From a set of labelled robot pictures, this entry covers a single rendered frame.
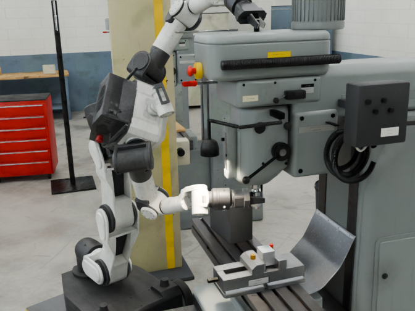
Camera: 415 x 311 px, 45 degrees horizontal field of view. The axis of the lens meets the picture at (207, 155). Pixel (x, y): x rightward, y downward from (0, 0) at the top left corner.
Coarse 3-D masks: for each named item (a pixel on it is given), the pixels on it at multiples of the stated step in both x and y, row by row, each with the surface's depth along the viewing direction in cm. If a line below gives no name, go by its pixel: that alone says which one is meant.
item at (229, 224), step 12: (216, 216) 246; (228, 216) 234; (240, 216) 235; (252, 216) 238; (216, 228) 248; (228, 228) 236; (240, 228) 237; (252, 228) 240; (228, 240) 237; (240, 240) 238
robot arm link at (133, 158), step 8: (120, 152) 198; (128, 152) 198; (136, 152) 198; (144, 152) 197; (120, 160) 196; (128, 160) 197; (136, 160) 197; (144, 160) 197; (120, 168) 197; (128, 168) 198; (136, 168) 198; (144, 168) 199; (136, 176) 202; (144, 176) 203
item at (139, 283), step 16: (80, 240) 283; (80, 256) 276; (80, 272) 281; (144, 272) 283; (64, 288) 269; (80, 288) 268; (96, 288) 268; (112, 288) 268; (128, 288) 267; (144, 288) 267; (160, 288) 258; (176, 288) 260; (80, 304) 254; (96, 304) 253; (112, 304) 249; (128, 304) 249; (144, 304) 248; (160, 304) 251; (176, 304) 258
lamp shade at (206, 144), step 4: (204, 140) 188; (208, 140) 188; (212, 140) 188; (204, 144) 187; (208, 144) 186; (212, 144) 187; (216, 144) 188; (200, 148) 189; (204, 148) 187; (208, 148) 186; (212, 148) 187; (216, 148) 187; (200, 152) 190; (204, 152) 187; (208, 152) 187; (212, 152) 187; (216, 152) 188; (204, 156) 188; (208, 156) 187; (212, 156) 187; (216, 156) 188
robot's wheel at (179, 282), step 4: (176, 280) 268; (180, 280) 268; (180, 284) 264; (184, 284) 265; (180, 288) 263; (184, 288) 263; (188, 288) 264; (184, 292) 261; (188, 292) 262; (184, 296) 261; (188, 296) 262; (192, 296) 263; (184, 300) 262; (188, 300) 261; (192, 300) 262; (184, 304) 262; (188, 304) 261; (192, 304) 262
